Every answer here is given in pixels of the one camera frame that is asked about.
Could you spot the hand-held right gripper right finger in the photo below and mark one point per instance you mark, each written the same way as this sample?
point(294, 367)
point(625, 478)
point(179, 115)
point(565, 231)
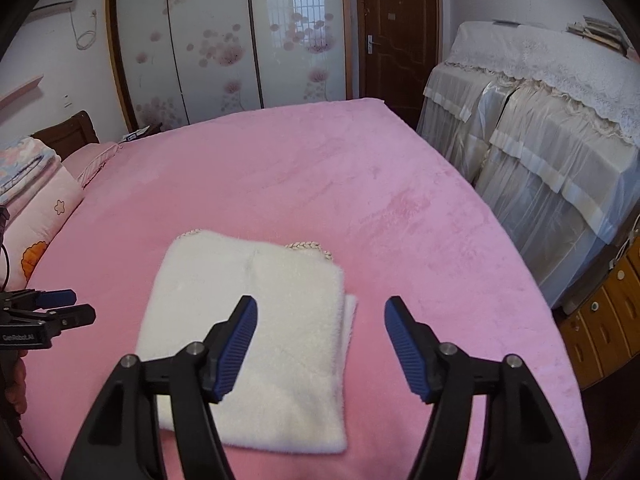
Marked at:
point(407, 355)

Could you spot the pink wall shelf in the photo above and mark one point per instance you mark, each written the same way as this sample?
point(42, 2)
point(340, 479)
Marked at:
point(20, 91)

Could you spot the person's left hand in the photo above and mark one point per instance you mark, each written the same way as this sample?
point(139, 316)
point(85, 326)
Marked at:
point(20, 382)

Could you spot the pink folded quilt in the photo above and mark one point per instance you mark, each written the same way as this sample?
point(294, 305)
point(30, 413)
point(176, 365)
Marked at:
point(45, 205)

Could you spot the pink frilled pillow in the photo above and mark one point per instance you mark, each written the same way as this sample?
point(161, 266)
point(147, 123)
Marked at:
point(92, 162)

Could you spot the brown wooden door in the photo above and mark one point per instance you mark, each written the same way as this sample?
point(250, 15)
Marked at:
point(400, 35)

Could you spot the pastel floral folded blanket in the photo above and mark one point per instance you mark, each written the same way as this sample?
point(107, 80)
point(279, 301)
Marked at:
point(25, 160)

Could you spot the stack of books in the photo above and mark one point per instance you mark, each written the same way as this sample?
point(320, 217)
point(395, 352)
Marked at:
point(597, 30)

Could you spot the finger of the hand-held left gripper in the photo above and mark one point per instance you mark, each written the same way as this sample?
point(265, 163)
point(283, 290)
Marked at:
point(55, 297)
point(75, 316)

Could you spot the cream cloth covered furniture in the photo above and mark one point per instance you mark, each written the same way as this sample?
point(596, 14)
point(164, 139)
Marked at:
point(550, 135)

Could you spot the pink bed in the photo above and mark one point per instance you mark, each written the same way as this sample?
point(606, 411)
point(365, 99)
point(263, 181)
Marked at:
point(350, 185)

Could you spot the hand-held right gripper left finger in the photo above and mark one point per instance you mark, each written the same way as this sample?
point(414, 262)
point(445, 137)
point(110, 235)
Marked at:
point(235, 350)

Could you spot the floral sliding door wardrobe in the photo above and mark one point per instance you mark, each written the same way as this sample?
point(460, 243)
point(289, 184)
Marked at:
point(225, 35)

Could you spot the wooden drawer cabinet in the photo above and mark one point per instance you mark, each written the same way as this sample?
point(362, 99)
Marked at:
point(600, 330)

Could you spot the dark wooden headboard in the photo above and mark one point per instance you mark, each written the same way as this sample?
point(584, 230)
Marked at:
point(65, 135)

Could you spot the white knitted sweater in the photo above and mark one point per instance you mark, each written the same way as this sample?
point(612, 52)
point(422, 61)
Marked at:
point(300, 340)

